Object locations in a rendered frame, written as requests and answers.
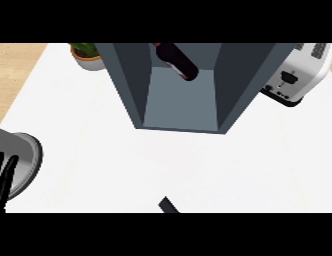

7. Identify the dark grey open cabinet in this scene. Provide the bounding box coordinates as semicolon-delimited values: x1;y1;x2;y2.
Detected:
92;42;297;135

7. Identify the dark red wine bottle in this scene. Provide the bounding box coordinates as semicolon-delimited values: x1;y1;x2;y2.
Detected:
151;42;200;82

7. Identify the green plant in pot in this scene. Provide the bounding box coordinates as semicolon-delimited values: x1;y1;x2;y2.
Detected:
67;42;108;72

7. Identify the white toaster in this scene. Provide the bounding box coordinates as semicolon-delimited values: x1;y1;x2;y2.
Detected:
259;42;332;108

